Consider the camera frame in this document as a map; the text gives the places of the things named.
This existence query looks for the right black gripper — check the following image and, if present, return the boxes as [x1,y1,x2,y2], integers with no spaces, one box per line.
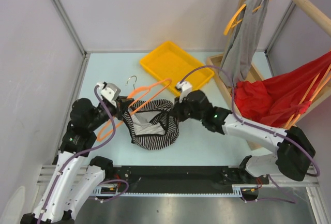
[169,95,204,124]

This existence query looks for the wooden clothes rack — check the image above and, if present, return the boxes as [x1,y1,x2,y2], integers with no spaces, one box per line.
[206,0,330,151]

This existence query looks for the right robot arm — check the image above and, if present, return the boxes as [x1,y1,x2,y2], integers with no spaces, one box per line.
[170,90,315,183]

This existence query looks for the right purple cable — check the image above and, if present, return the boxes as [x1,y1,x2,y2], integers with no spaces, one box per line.
[179,65,321,204]

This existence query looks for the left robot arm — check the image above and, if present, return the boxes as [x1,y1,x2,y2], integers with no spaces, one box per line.
[20,96,133,223]

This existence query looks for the grey tank top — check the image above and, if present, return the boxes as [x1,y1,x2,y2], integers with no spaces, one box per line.
[219,0,269,87]

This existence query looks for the orange hanger with red top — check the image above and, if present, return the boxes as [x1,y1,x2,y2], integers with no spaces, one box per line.
[284,63,331,129]

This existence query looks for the striped tank top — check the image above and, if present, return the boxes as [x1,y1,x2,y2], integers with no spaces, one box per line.
[123,99,179,151]

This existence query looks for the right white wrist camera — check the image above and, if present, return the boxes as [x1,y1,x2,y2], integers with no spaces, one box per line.
[175,81,193,103]

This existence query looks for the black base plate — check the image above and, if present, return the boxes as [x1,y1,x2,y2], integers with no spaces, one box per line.
[106,166,269,188]

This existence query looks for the white cable duct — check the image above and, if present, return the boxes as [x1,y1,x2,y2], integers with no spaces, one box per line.
[87,184,262,198]

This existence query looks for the orange hanger with grey top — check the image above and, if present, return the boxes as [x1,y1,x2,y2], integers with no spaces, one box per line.
[222,0,282,35]

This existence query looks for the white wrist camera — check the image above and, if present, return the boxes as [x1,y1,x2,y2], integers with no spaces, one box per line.
[96,82,121,106]
[175,81,193,103]

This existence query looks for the red tank top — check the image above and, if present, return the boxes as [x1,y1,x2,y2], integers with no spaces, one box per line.
[234,52,330,127]

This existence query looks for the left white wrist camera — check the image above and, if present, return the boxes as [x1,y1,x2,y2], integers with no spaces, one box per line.
[96,82,121,106]

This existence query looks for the yellow plastic tray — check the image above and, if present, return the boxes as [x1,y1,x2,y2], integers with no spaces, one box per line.
[140,41,204,96]

